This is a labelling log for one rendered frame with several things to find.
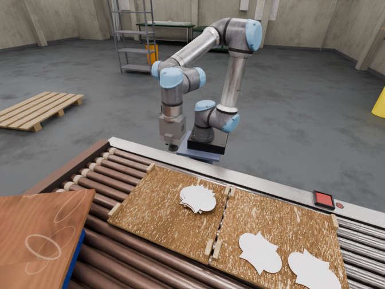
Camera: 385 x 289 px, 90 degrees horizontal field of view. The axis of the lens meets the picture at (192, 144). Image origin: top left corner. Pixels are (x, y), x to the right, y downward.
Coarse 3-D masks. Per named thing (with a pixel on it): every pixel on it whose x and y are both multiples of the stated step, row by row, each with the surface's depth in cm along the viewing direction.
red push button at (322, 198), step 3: (318, 195) 87; (321, 195) 87; (324, 195) 87; (318, 198) 86; (321, 198) 86; (324, 198) 86; (327, 198) 86; (330, 198) 86; (318, 201) 84; (321, 201) 84; (324, 201) 84; (327, 201) 84; (330, 201) 84; (327, 204) 83; (330, 204) 83
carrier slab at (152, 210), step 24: (144, 192) 86; (168, 192) 86; (216, 192) 87; (120, 216) 76; (144, 216) 76; (168, 216) 76; (192, 216) 77; (216, 216) 77; (168, 240) 69; (192, 240) 69
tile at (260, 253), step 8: (240, 240) 68; (248, 240) 68; (256, 240) 68; (264, 240) 68; (240, 248) 67; (248, 248) 66; (256, 248) 66; (264, 248) 66; (272, 248) 66; (240, 256) 64; (248, 256) 64; (256, 256) 64; (264, 256) 64; (272, 256) 64; (256, 264) 62; (264, 264) 62; (272, 264) 62; (280, 264) 62; (272, 272) 60
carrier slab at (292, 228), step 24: (240, 192) 87; (240, 216) 77; (264, 216) 77; (288, 216) 77; (312, 216) 77; (288, 240) 69; (312, 240) 69; (336, 240) 70; (216, 264) 62; (240, 264) 63; (336, 264) 63; (288, 288) 57
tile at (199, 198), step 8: (184, 192) 81; (192, 192) 81; (200, 192) 81; (208, 192) 81; (184, 200) 78; (192, 200) 78; (200, 200) 78; (208, 200) 78; (192, 208) 75; (200, 208) 75; (208, 208) 75
